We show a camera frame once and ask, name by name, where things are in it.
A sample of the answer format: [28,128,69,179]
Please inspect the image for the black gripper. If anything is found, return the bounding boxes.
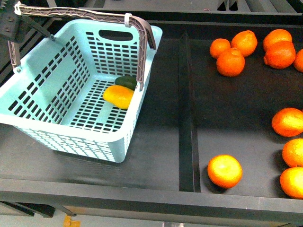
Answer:
[0,3,54,43]

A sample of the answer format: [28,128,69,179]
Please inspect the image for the light blue plastic basket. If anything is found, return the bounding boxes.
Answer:
[0,19,156,163]

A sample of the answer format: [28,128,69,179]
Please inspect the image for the yellow mango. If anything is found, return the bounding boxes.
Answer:
[103,85,134,109]

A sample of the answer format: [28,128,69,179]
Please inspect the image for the green avocado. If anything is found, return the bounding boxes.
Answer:
[115,76,137,90]

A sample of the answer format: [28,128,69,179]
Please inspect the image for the brown basket handle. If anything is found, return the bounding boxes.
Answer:
[21,6,157,91]

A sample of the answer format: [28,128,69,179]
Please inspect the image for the white zip tie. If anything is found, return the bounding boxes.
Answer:
[124,13,132,28]

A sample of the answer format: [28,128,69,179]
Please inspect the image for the orange top middle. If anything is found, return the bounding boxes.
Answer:
[209,38,231,59]

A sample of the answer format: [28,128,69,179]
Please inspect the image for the orange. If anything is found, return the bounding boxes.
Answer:
[207,154,243,189]
[209,38,231,59]

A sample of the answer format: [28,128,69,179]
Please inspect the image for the black shelf divider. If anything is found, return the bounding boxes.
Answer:
[178,33,201,192]

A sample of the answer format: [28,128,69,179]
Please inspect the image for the orange top large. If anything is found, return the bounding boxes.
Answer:
[231,30,258,57]

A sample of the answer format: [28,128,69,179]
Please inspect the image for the orange front centre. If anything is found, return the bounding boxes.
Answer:
[207,154,243,189]

